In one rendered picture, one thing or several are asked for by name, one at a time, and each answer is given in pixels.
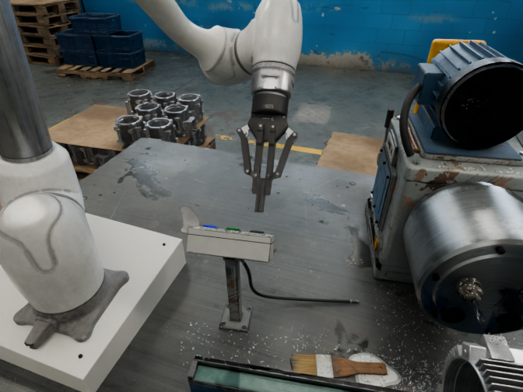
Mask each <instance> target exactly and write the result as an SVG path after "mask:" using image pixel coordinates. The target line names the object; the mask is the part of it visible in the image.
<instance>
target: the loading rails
mask: <svg viewBox="0 0 523 392"><path fill-rule="evenodd" d="M187 377H188V383H189V386H190V389H191V392H412V391H407V390H399V389H394V388H389V387H380V386H375V385H370V384H365V383H357V382H353V381H348V380H339V379H334V378H329V377H324V376H315V375H311V374H306V373H298V372H293V371H288V370H283V369H274V368H269V367H264V366H256V365H252V364H247V363H242V362H233V361H228V360H223V359H214V358H209V357H205V356H200V355H195V356H194V358H193V360H192V363H191V367H190V369H189V371H188V375H187Z"/></svg>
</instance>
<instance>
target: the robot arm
mask: <svg viewBox="0 0 523 392"><path fill-rule="evenodd" d="M135 2H136V3H137V4H138V5H139V6H140V7H141V8H142V9H143V10H144V12H145V13H146V14H147V15H148V16H149V17H150V18H151V19H152V20H153V21H154V23H155V24H156V25H157V26H158V27H159V28H160V29H161V30H162V31H163V32H164V33H165V34H166V35H167V36H168V37H169V38H170V39H171V40H172V41H173V42H174V43H176V44H177V45H178V46H180V47H182V48H183V49H184V50H186V51H187V52H189V53H190V54H192V55H194V56H195V57H196V58H197V59H198V62H199V65H200V68H201V69H202V71H203V73H204V75H205V77H206V78H207V79H208V80H209V81H210V82H212V83H214V84H217V85H219V86H233V85H236V84H240V83H243V82H247V81H249V80H251V90H250V92H251V95H252V96H253V100H252V108H251V118H250V120H249V121H248V123H247V125H246V126H244V127H242V128H237V133H238V135H239V137H240V143H241V149H242V156H243V161H244V172H245V173H246V174H247V175H249V176H251V177H252V178H253V181H252V189H251V192H252V194H256V199H255V207H254V211H255V212H264V206H265V196H266V195H270V194H271V188H272V181H273V180H274V179H276V178H280V177H281V176H282V173H283V169H284V167H285V165H286V161H287V158H288V155H289V154H290V150H291V147H292V144H293V143H294V142H295V141H296V140H297V138H298V135H297V132H295V131H292V130H291V129H289V125H288V123H287V114H288V106H289V100H291V99H292V92H293V87H294V79H295V71H296V67H297V64H298V61H299V60H300V52H301V47H302V39H303V20H302V13H301V8H300V3H299V2H298V1H297V0H262V1H261V3H260V5H259V6H258V8H257V10H256V13H255V17H254V19H253V20H252V21H250V23H249V24H248V25H247V27H246V28H245V29H244V30H242V31H240V30H239V29H231V28H226V27H221V26H214V27H213V28H212V29H209V30H207V29H203V28H201V27H199V26H196V25H195V24H194V23H192V22H191V21H190V20H189V19H188V18H187V17H186V16H185V15H184V13H183V12H182V11H181V9H180V7H179V6H178V4H177V3H176V2H175V0H135ZM250 130H251V133H252V134H253V136H254V137H255V139H256V149H255V157H254V170H252V169H251V157H250V152H249V145H248V140H247V137H248V136H249V131H250ZM285 133H286V143H285V145H284V148H283V151H282V154H281V156H280V159H279V163H278V165H277V167H276V171H275V172H273V167H274V159H275V151H276V143H277V141H278V140H280V139H281V137H283V135H284V134H285ZM265 142H268V143H269V150H268V158H267V166H266V174H265V178H261V177H260V176H261V168H262V154H263V148H264V143H265ZM0 203H1V206H2V207H3V209H2V210H1V211H0V265H1V266H2V269H3V270H4V272H5V273H6V274H7V276H8V277H9V279H10V281H11V282H12V284H13V285H14V286H15V287H16V289H17V290H18V291H19V293H20V294H21V295H22V296H23V297H24V299H26V300H27V301H28V303H27V304H26V305H25V306H24V307H23V308H22V309H20V310H19V311H18V312H17V313H16V314H15V315H14V317H13V320H14V322H15V323H16V324H17V325H19V326H23V325H30V326H33V328H32V330H31V331H30V333H29V334H28V336H27V338H26V340H25V341H24V344H25V345H26V346H30V348H31V349H34V350H35V349H38V348H39V347H40V346H41V345H42V344H43V343H45V341H46V340H47V339H49V337H50V336H52V334H53V333H54V332H56V333H59V334H63V335H67V336H69V337H71V338H73V339H74V340H75V341H77V342H79V343H82V342H85V341H87V340H89V339H90V337H91V335H92V333H93V329H94V327H95V325H96V324H97V322H98V320H99V319H100V318H101V316H102V315H103V313H104V311H105V310H106V309H107V308H108V306H109V305H110V303H111V301H112V300H113V298H114V297H115V296H116V295H117V293H118V291H119V290H120V289H121V287H122V286H123V285H125V284H126V283H127V282H128V281H129V275H128V273H127V272H126V271H113V270H110V269H106V268H103V266H102V263H101V259H100V255H99V253H98V250H97V246H96V244H95V241H94V238H93V234H92V232H91V229H90V226H89V223H88V222H87V219H86V215H85V206H84V201H83V196H82V191H81V188H80V186H79V181H78V178H77V176H76V173H75V169H74V167H73V165H72V161H71V158H70V155H69V154H68V151H67V150H66V149H65V148H63V147H62V146H60V145H59V144H57V143H55V142H53V141H52V140H51V136H50V134H49V130H48V128H47V123H46V121H45V117H44V113H43V110H42V107H41V105H40V100H39V97H38V94H37V90H36V86H35V84H34V81H33V76H32V74H31V71H30V66H29V63H28V61H27V57H26V53H25V50H24V47H23V42H22V40H21V37H20V34H19V30H18V26H17V24H16V19H15V16H14V13H13V10H12V6H11V3H10V1H9V0H0Z"/></svg>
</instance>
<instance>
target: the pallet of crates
mask: <svg viewBox="0 0 523 392"><path fill-rule="evenodd" d="M120 16H121V14H113V13H89V12H86V13H82V14H78V15H75V16H69V17H68V19H70V22H71V24H72V29H69V30H64V31H61V32H58V33H55V34H54V35H55V36H56V37H57V40H58V43H59V46H60V48H61V49H60V52H61V53H62V56H63V58H64V60H65V63H66V65H63V66H61V67H59V68H56V70H55V71H56V73H57V77H63V78H65V77H67V76H69V75H72V74H78V75H80V77H81V79H88V78H91V79H99V78H102V80H107V79H109V78H111V77H113V76H119V77H122V79H123V81H127V82H132V81H134V80H135V79H137V78H138V77H140V76H141V75H143V74H145V73H147V72H148V71H149V70H150V69H152V68H154V67H156V66H155V61H154V60H155V59H148V58H147V59H146V56H145V48H144V47H143V40H142V31H139V30H122V26H121V17H120ZM112 19H115V21H113V20H112ZM98 24H99V25H98ZM101 24H102V25H101ZM79 26H80V27H79ZM80 28H81V29H80ZM83 28H84V29H83ZM87 34H88V35H87ZM111 35H112V36H111ZM116 35H117V36H116ZM136 38H137V39H136ZM88 41H89V42H88ZM123 42H124V43H123ZM76 50H77V51H76ZM118 52H119V53H118ZM129 52H131V53H129ZM137 55H138V56H137ZM77 56H78V57H77ZM68 57H69V58H68ZM141 57H142V58H141ZM73 58H74V59H73ZM66 59H67V60H66ZM69 59H70V60H69ZM145 65H146V66H145ZM144 66H145V67H144ZM71 67H72V68H71ZM93 67H95V68H94V69H92V70H90V71H89V72H88V71H87V70H89V69H91V68H93ZM68 68H69V69H68ZM66 69H68V70H66ZM126 69H127V70H126ZM133 72H134V73H133ZM132 73H133V74H132Z"/></svg>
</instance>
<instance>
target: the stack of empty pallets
mask: <svg viewBox="0 0 523 392"><path fill-rule="evenodd" d="M9 1H10V3H11V6H12V10H13V13H14V16H15V19H16V24H17V26H18V30H19V34H20V37H21V40H22V42H23V47H24V50H25V53H26V57H27V61H28V63H29V64H35V65H53V66H59V65H61V63H60V61H64V58H63V56H62V53H61V52H60V49H61V48H60V46H59V43H58V40H57V37H56V36H55V35H54V34H55V33H58V32H61V31H64V30H69V29H72V26H68V24H71V22H70V19H68V16H67V14H72V16H75V15H78V14H82V13H81V8H80V4H79V0H9ZM66 3H68V6H65V5H64V4H66ZM18 5H19V6H20V7H19V6H18ZM34 58H46V59H48V62H41V61H35V59H34Z"/></svg>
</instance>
